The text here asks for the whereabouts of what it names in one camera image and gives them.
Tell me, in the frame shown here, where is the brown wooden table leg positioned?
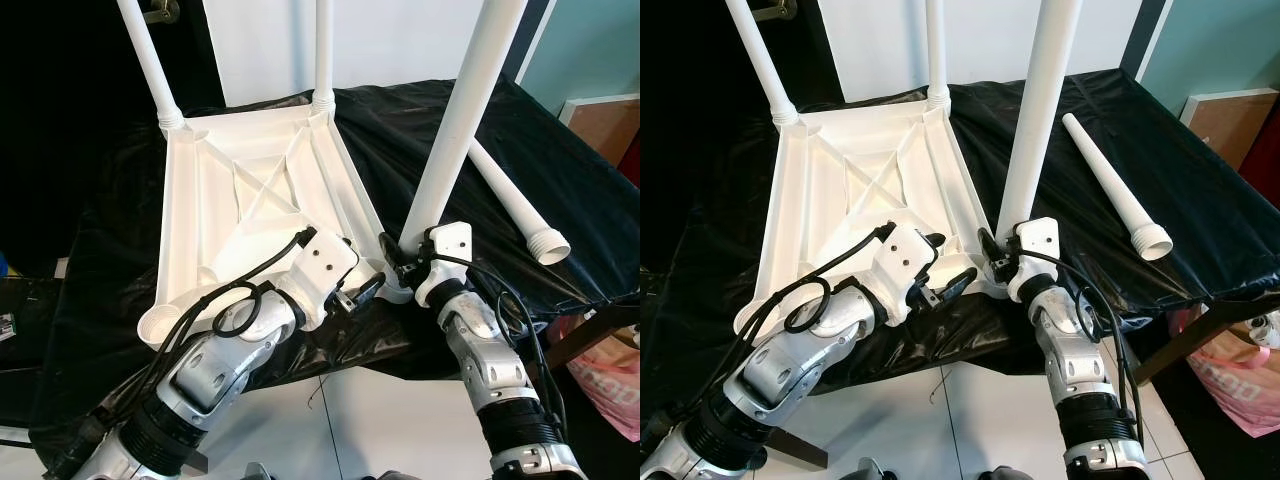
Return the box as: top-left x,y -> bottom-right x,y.
765,430 -> 831,471
545,305 -> 641,371
1130,295 -> 1280,386

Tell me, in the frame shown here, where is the black bag with white label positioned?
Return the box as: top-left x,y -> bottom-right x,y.
0,280 -> 61,401

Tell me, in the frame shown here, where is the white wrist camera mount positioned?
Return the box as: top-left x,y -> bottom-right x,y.
875,222 -> 941,326
415,222 -> 473,306
1005,217 -> 1061,303
290,228 -> 361,331

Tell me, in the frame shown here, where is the pink plastic bag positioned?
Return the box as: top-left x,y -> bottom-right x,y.
1170,305 -> 1280,441
555,315 -> 641,441

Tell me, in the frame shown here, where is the black shiny table cloth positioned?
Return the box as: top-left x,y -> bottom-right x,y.
30,80 -> 641,466
645,68 -> 1280,456

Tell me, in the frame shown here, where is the brown cardboard box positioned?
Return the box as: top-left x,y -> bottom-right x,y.
558,95 -> 641,186
1180,90 -> 1280,171

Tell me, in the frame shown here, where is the black floor mat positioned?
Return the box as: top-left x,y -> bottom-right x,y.
1140,380 -> 1280,480

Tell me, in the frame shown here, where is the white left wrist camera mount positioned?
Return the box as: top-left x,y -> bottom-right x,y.
290,228 -> 361,331
875,222 -> 941,326

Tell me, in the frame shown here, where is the white plastic children table top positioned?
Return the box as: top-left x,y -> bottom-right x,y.
733,90 -> 1011,341
137,95 -> 411,351

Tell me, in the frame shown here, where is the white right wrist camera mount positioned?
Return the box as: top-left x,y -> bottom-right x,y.
415,222 -> 473,306
1005,217 -> 1061,303

